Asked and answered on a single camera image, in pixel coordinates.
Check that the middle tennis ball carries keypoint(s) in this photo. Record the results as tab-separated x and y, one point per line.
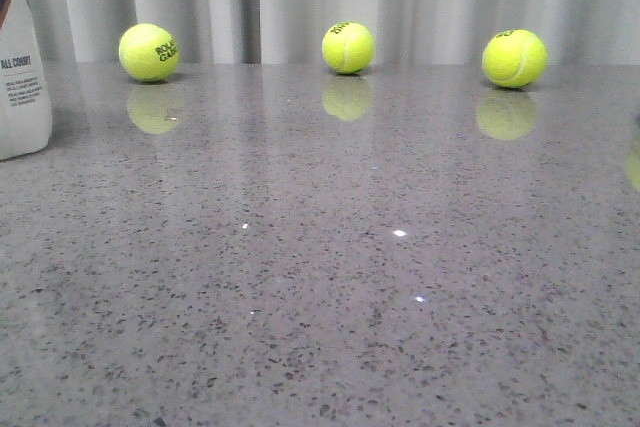
348	47

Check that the Roland Garros tennis ball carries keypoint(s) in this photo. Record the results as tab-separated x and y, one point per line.
148	53

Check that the white blue tennis ball can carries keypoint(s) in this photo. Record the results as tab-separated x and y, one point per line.
26	115

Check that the right tennis ball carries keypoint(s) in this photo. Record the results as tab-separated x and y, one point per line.
514	58

